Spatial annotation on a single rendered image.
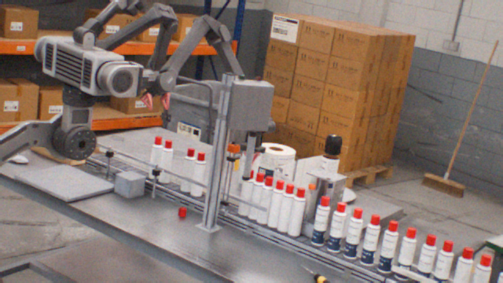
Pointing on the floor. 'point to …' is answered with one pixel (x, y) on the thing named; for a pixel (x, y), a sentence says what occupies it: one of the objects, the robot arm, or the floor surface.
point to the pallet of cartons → (338, 90)
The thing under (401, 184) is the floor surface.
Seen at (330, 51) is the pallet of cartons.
